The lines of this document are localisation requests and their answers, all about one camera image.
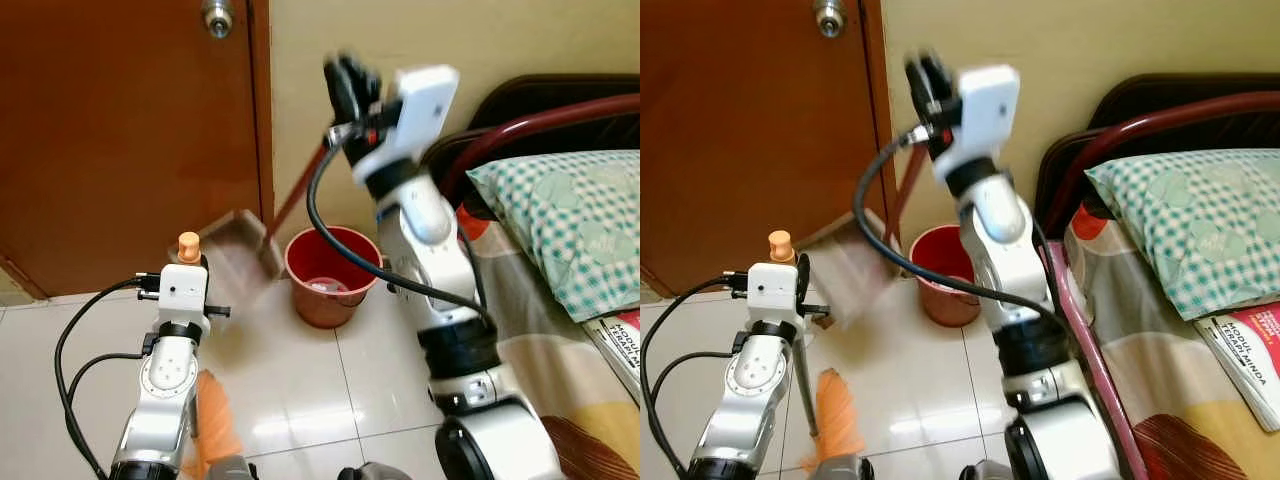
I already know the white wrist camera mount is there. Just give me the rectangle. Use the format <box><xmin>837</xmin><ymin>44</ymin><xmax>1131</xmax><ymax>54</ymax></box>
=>
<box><xmin>157</xmin><ymin>262</ymin><xmax>210</xmax><ymax>318</ymax></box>
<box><xmin>930</xmin><ymin>65</ymin><xmax>1022</xmax><ymax>183</ymax></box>
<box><xmin>746</xmin><ymin>262</ymin><xmax>800</xmax><ymax>322</ymax></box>
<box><xmin>351</xmin><ymin>65</ymin><xmax>461</xmax><ymax>186</ymax></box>

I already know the green checkered pillow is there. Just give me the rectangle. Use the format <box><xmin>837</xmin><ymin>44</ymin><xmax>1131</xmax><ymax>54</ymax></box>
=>
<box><xmin>1085</xmin><ymin>148</ymin><xmax>1280</xmax><ymax>322</ymax></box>
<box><xmin>466</xmin><ymin>150</ymin><xmax>641</xmax><ymax>324</ymax></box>

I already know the silver round door knob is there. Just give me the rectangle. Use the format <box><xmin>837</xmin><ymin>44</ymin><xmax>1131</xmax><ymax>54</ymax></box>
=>
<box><xmin>812</xmin><ymin>0</ymin><xmax>848</xmax><ymax>39</ymax></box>
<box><xmin>202</xmin><ymin>0</ymin><xmax>235</xmax><ymax>39</ymax></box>

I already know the dark wooden bed headboard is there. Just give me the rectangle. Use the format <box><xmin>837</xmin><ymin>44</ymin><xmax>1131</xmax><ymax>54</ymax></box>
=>
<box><xmin>428</xmin><ymin>74</ymin><xmax>641</xmax><ymax>217</ymax></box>
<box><xmin>1034</xmin><ymin>72</ymin><xmax>1280</xmax><ymax>241</ymax></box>

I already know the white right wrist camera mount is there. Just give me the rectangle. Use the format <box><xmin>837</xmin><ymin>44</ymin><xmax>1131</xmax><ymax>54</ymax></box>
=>
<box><xmin>930</xmin><ymin>65</ymin><xmax>1022</xmax><ymax>183</ymax></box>
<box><xmin>351</xmin><ymin>65</ymin><xmax>461</xmax><ymax>186</ymax></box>

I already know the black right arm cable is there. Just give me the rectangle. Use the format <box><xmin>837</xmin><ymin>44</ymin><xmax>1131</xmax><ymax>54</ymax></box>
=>
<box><xmin>304</xmin><ymin>125</ymin><xmax>498</xmax><ymax>336</ymax></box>
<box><xmin>852</xmin><ymin>128</ymin><xmax>1063</xmax><ymax>326</ymax></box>

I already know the curved red metal bed rail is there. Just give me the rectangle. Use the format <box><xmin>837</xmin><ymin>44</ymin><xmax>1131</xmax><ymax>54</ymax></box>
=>
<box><xmin>1046</xmin><ymin>90</ymin><xmax>1280</xmax><ymax>206</ymax></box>
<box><xmin>440</xmin><ymin>93</ymin><xmax>641</xmax><ymax>207</ymax></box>

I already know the short black left arm cable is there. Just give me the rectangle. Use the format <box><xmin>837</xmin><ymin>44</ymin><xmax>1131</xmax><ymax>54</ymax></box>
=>
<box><xmin>649</xmin><ymin>349</ymin><xmax>739</xmax><ymax>416</ymax></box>
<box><xmin>65</xmin><ymin>351</ymin><xmax>149</xmax><ymax>416</ymax></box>

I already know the white and pink book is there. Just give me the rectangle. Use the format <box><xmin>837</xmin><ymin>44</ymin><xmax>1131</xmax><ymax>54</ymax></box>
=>
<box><xmin>1194</xmin><ymin>304</ymin><xmax>1280</xmax><ymax>434</ymax></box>
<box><xmin>583</xmin><ymin>310</ymin><xmax>641</xmax><ymax>403</ymax></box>

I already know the orange bristle broom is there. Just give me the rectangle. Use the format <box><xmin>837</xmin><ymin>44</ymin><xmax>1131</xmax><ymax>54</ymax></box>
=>
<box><xmin>768</xmin><ymin>230</ymin><xmax>867</xmax><ymax>474</ymax></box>
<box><xmin>178</xmin><ymin>232</ymin><xmax>244</xmax><ymax>480</ymax></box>

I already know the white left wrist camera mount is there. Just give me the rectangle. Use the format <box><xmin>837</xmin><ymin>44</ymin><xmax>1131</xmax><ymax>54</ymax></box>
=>
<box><xmin>746</xmin><ymin>262</ymin><xmax>800</xmax><ymax>322</ymax></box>
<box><xmin>157</xmin><ymin>262</ymin><xmax>210</xmax><ymax>318</ymax></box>

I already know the pink metal bed side rail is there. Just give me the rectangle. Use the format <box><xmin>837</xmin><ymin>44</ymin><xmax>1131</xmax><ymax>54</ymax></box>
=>
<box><xmin>1043</xmin><ymin>240</ymin><xmax>1148</xmax><ymax>480</ymax></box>

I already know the dustpan with red handle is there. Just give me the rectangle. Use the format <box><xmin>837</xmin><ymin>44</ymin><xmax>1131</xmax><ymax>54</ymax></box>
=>
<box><xmin>800</xmin><ymin>145</ymin><xmax>929</xmax><ymax>332</ymax></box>
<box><xmin>195</xmin><ymin>140</ymin><xmax>332</xmax><ymax>307</ymax></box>

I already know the patterned beige bed sheet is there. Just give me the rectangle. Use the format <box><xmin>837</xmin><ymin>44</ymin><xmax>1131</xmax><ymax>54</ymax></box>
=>
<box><xmin>455</xmin><ymin>200</ymin><xmax>641</xmax><ymax>480</ymax></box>
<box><xmin>1063</xmin><ymin>200</ymin><xmax>1280</xmax><ymax>480</ymax></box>

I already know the long black left arm cable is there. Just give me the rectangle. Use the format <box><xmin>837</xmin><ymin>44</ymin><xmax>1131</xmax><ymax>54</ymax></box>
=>
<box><xmin>53</xmin><ymin>277</ymin><xmax>161</xmax><ymax>479</ymax></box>
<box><xmin>640</xmin><ymin>275</ymin><xmax>749</xmax><ymax>479</ymax></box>

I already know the red plastic bucket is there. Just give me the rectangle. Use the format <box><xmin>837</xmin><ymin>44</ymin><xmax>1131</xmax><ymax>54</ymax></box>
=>
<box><xmin>284</xmin><ymin>226</ymin><xmax>383</xmax><ymax>330</ymax></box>
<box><xmin>908</xmin><ymin>225</ymin><xmax>987</xmax><ymax>329</ymax></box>

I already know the brown wooden door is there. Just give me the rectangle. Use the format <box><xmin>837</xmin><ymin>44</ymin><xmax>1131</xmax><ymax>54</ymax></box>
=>
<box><xmin>0</xmin><ymin>0</ymin><xmax>274</xmax><ymax>300</ymax></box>
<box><xmin>640</xmin><ymin>0</ymin><xmax>894</xmax><ymax>297</ymax></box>

